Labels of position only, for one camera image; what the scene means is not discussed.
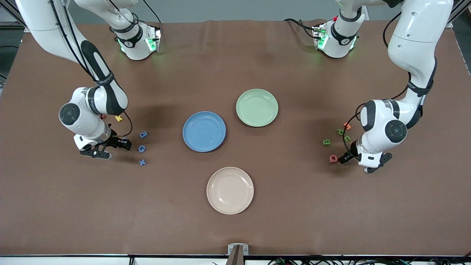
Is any brown table cover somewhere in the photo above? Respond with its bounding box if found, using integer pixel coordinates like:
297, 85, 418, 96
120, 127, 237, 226
0, 19, 471, 257

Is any blue plate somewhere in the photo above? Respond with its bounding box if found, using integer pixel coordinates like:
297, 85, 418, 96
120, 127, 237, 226
183, 111, 226, 152

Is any green plate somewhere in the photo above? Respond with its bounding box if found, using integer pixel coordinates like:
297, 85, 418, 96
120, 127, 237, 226
236, 89, 279, 128

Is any beige plate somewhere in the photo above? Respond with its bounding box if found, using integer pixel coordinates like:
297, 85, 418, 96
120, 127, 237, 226
206, 167, 254, 215

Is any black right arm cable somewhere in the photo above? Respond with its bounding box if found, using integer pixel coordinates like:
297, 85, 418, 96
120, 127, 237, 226
50, 0, 133, 138

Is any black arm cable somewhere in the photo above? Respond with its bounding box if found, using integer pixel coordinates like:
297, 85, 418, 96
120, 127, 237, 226
50, 0, 133, 138
343, 11, 438, 162

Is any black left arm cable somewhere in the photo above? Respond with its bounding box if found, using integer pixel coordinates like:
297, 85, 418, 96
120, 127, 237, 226
343, 11, 438, 162

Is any tangled floor cable bundle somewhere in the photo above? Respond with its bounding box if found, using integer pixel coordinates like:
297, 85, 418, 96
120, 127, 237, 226
267, 253, 471, 265

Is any white table edge rail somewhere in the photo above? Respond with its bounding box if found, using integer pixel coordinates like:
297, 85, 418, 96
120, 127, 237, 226
0, 255, 471, 265

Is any black right base cable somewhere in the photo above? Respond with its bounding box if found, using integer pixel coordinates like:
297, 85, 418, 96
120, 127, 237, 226
142, 0, 163, 34

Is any black base cable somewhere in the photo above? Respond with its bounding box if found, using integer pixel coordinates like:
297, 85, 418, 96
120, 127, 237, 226
283, 18, 322, 40
142, 0, 163, 34

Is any aluminium frame profile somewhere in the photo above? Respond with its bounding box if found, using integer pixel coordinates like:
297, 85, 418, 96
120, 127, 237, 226
445, 0, 471, 28
0, 0, 28, 32

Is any black left base cable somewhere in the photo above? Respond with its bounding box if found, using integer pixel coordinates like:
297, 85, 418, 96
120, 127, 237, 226
283, 18, 322, 40

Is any brown camera post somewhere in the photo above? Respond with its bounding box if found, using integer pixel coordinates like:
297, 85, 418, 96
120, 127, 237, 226
226, 245, 244, 265

